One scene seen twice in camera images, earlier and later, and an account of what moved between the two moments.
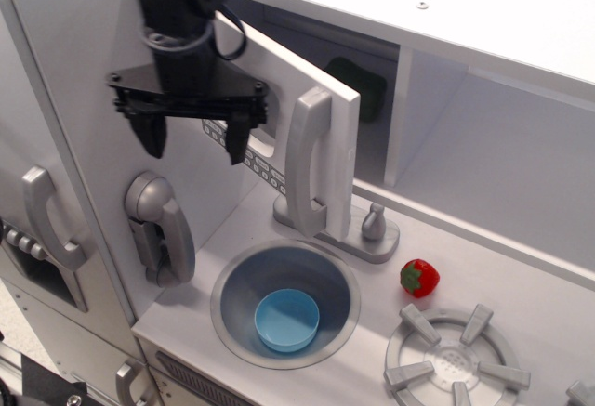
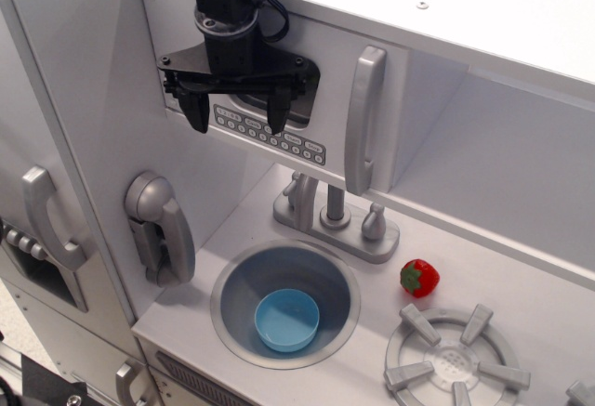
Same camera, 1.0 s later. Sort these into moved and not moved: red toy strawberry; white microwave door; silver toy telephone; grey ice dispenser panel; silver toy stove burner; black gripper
Moved: white microwave door; black gripper
Not moved: red toy strawberry; grey ice dispenser panel; silver toy telephone; silver toy stove burner
